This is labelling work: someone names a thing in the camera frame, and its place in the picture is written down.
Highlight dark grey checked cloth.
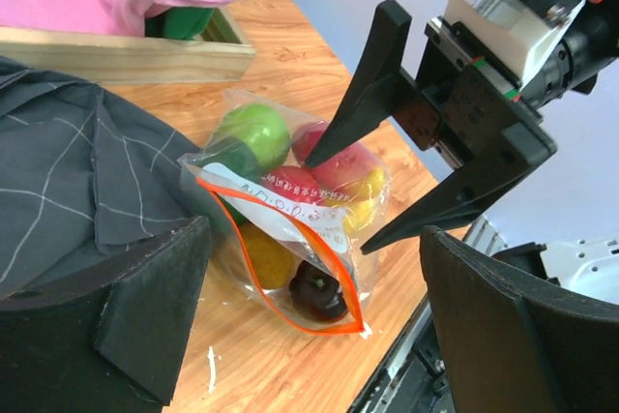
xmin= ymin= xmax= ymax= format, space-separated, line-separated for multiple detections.
xmin=1 ymin=58 xmax=197 ymax=296

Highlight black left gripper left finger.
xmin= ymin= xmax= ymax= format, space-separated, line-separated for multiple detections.
xmin=1 ymin=218 xmax=211 ymax=412

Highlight red fake apple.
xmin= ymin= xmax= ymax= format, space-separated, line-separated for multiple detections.
xmin=291 ymin=122 xmax=387 ymax=198

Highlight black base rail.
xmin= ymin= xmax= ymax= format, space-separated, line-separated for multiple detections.
xmin=348 ymin=297 xmax=455 ymax=412

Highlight orange fake fruit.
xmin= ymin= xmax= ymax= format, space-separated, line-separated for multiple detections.
xmin=240 ymin=223 xmax=297 ymax=290

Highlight green t-shirt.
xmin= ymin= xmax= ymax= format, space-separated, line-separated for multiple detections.
xmin=145 ymin=7 xmax=215 ymax=41

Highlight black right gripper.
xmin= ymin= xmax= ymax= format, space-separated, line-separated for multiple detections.
xmin=305 ymin=0 xmax=618 ymax=254

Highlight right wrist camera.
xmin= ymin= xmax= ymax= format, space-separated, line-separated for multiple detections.
xmin=419 ymin=0 xmax=619 ymax=90

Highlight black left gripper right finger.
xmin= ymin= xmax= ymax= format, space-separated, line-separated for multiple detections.
xmin=420 ymin=226 xmax=618 ymax=412

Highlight yellow fake lemon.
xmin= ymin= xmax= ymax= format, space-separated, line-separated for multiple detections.
xmin=342 ymin=167 xmax=387 ymax=236

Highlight dark purple fake eggplant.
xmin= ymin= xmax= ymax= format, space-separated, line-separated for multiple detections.
xmin=288 ymin=261 xmax=348 ymax=323

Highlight green fake apple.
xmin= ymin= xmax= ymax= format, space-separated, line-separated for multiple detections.
xmin=216 ymin=102 xmax=290 ymax=170

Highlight red yellow fake mango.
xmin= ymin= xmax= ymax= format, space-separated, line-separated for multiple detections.
xmin=261 ymin=165 xmax=324 ymax=204

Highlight wooden clothes rack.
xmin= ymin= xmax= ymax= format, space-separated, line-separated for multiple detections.
xmin=1 ymin=8 xmax=255 ymax=85

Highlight clear zip top bag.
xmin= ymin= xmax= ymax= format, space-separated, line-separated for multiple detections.
xmin=179 ymin=89 xmax=391 ymax=335

